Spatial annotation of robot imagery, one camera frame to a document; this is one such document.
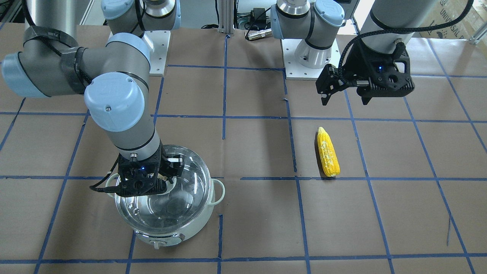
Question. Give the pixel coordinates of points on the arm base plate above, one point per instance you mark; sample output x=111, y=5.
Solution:
x=153, y=44
x=303, y=62

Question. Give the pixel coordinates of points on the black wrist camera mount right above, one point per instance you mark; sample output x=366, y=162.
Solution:
x=137, y=177

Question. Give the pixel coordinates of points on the yellow corn cob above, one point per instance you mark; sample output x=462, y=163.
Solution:
x=327, y=154

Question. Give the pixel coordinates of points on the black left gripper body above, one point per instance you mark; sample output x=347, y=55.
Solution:
x=357, y=65

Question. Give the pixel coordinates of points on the cardboard box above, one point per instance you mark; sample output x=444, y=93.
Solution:
x=445, y=11

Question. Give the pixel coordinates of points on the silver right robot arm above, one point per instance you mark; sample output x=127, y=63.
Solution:
x=112, y=79

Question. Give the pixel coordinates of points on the aluminium frame post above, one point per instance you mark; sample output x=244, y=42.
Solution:
x=226, y=16

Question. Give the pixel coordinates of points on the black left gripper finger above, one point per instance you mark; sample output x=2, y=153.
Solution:
x=326, y=95

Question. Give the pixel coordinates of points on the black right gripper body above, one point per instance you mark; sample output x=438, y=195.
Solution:
x=170, y=164

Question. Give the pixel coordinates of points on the pale green cooking pot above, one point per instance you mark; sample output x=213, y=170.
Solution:
x=186, y=232

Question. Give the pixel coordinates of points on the glass pot lid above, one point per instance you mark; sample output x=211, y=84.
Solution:
x=184, y=201

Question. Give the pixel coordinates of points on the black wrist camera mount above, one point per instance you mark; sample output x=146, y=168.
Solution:
x=379, y=74
x=137, y=177

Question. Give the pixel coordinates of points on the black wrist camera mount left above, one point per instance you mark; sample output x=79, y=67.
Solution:
x=379, y=74

